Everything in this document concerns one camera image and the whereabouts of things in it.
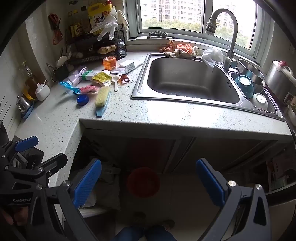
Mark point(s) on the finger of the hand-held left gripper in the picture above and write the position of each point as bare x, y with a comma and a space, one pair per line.
26, 143
54, 162

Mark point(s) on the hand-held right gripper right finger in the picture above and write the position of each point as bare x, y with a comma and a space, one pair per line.
210, 183

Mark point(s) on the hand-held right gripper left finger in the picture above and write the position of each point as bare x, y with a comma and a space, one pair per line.
87, 183

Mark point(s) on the green and white box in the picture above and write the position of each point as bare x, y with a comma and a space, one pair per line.
89, 74

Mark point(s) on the person's left hand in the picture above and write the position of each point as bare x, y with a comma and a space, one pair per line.
7, 216

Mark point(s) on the small steel teapot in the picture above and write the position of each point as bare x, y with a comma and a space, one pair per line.
23, 104

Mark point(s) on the white lidded jar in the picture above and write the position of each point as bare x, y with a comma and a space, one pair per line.
42, 90

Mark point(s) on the red plastic basin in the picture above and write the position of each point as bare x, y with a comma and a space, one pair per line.
143, 182

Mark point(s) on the glass oil bottle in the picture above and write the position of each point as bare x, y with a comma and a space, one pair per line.
29, 83

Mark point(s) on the blue round lid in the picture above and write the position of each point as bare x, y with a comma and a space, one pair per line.
82, 100

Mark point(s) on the blue wrapper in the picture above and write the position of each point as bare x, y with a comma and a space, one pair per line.
68, 87

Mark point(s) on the person's legs in jeans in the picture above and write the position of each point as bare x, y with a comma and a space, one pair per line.
143, 235

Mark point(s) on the dark utensil holder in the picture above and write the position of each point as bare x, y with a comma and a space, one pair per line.
60, 71

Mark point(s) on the pink packet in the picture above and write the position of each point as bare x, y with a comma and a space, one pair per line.
87, 89

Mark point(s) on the white package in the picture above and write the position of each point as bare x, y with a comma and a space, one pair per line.
75, 75

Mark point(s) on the yellow packet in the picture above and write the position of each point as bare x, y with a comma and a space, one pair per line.
101, 78

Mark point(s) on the white bowl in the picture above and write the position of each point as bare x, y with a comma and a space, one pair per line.
259, 100

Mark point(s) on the white plastic spoon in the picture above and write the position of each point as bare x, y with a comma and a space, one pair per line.
115, 81

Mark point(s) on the blue bowl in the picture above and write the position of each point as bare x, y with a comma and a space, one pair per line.
244, 85

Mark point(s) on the stainless steel sink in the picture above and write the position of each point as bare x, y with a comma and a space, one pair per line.
185, 78

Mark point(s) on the brown sachet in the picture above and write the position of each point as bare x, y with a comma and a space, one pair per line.
126, 80

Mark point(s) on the orange plastic jar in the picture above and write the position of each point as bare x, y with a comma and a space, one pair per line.
109, 63

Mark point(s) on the stainless steel pot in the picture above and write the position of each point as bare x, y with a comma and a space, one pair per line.
251, 69

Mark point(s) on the red scissors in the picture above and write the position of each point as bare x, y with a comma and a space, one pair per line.
55, 25

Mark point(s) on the white paper towel stack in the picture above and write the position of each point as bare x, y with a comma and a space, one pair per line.
126, 63

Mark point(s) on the brown sponge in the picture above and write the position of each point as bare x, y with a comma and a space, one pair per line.
106, 49

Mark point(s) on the white plastic bag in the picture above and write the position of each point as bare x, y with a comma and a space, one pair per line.
211, 56

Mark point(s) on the black round lid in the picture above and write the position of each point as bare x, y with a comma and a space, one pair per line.
122, 54

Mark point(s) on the beige dish rag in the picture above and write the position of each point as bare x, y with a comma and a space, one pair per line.
178, 54

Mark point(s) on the orange and white cloth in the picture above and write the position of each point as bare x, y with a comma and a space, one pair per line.
186, 48

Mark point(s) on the clear plastic glove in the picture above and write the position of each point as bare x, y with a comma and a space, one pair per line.
107, 25

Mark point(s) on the orange mesh cloth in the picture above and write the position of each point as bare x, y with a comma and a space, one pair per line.
167, 46

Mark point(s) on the yellow detergent bottle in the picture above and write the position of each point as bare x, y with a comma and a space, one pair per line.
98, 14

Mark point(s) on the steel kitchen faucet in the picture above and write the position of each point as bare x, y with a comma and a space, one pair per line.
232, 34

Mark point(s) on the steel wool scourer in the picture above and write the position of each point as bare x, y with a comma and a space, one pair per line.
157, 34

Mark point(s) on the window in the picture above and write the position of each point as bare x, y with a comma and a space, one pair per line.
134, 18

